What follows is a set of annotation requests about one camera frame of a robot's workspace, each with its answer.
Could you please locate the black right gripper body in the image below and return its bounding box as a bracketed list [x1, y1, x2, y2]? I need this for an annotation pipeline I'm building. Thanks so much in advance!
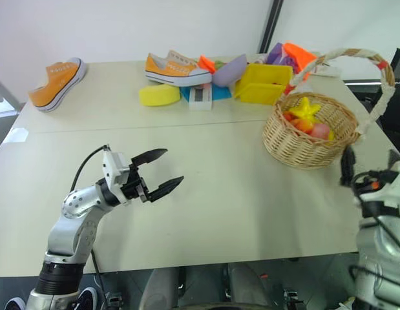
[353, 169, 399, 195]

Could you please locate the pink toy peach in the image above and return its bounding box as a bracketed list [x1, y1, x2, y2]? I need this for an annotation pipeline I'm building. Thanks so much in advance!
[310, 122, 332, 140]

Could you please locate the wicker basket with handle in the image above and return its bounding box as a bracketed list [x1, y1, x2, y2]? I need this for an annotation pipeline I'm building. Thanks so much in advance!
[261, 48, 396, 171]

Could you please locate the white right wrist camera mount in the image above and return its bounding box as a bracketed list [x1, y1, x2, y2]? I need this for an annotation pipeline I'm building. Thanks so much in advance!
[357, 160, 400, 216]

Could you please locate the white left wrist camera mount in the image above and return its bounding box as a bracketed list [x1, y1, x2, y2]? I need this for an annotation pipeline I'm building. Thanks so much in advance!
[101, 149, 131, 206]

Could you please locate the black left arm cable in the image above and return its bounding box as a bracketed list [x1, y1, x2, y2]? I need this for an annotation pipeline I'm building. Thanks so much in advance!
[70, 145, 109, 194]

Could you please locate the red orange toy fruit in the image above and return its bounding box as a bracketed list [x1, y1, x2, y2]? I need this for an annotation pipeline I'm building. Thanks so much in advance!
[282, 111, 317, 134]

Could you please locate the small orange plastic piece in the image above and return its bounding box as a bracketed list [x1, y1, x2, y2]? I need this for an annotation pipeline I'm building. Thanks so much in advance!
[197, 54, 217, 75]

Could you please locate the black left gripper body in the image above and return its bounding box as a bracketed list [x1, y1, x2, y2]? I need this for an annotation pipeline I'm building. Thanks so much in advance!
[120, 163, 153, 203]

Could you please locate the neon orange cloth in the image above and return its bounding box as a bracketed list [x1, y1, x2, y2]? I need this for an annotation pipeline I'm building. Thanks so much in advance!
[281, 41, 319, 80]

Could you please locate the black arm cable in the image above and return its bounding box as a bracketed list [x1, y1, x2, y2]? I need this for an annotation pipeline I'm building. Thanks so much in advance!
[348, 193, 400, 291]
[70, 145, 109, 194]

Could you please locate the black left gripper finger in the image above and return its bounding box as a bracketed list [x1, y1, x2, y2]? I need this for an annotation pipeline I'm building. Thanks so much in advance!
[131, 148, 169, 168]
[148, 176, 185, 203]

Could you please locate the dark blue sneaker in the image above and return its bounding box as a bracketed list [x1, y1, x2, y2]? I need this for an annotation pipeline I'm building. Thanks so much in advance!
[75, 286, 100, 309]
[5, 296, 26, 310]

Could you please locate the purple plastic bowl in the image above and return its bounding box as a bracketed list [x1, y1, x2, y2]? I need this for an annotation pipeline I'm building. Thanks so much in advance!
[212, 53, 247, 88]

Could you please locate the blue sponge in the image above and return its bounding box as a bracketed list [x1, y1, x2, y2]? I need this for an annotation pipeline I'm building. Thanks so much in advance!
[180, 83, 233, 103]

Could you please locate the yellow plastic bin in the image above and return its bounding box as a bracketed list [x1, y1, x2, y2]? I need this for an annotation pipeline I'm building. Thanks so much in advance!
[233, 63, 293, 106]

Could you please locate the orange canvas sneaker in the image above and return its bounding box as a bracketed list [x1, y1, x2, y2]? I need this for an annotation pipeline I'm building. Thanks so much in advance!
[144, 49, 214, 87]
[28, 57, 89, 114]

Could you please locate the yellow star fruit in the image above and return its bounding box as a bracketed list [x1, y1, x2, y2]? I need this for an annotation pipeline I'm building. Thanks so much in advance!
[288, 96, 322, 124]

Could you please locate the white printed card box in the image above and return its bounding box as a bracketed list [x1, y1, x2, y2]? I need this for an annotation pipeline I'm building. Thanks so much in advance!
[187, 87, 215, 112]

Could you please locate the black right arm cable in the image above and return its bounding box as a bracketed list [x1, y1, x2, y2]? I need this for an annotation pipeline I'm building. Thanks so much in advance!
[348, 193, 400, 291]

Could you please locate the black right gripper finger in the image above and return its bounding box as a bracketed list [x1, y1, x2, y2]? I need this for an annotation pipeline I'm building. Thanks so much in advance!
[339, 146, 357, 187]

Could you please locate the dark rounded shape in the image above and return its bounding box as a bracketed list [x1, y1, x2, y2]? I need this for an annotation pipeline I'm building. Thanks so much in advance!
[139, 267, 185, 310]
[227, 262, 269, 310]

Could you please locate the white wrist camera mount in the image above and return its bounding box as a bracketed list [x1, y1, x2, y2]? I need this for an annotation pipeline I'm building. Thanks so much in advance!
[101, 149, 131, 206]
[357, 160, 400, 216]

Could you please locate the black window frame post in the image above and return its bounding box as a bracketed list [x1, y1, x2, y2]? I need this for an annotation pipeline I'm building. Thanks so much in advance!
[257, 0, 285, 54]

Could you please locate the yellow sponge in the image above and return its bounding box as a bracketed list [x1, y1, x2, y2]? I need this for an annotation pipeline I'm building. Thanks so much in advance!
[138, 84, 182, 107]

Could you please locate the grey metal frame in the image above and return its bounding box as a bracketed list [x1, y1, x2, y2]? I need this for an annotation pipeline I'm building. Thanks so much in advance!
[0, 73, 23, 114]

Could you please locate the purple plastic container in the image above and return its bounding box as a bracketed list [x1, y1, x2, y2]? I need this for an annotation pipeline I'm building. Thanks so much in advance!
[267, 42, 299, 70]

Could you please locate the black office chair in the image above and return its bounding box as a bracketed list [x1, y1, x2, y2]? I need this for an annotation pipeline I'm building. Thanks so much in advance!
[376, 47, 400, 150]

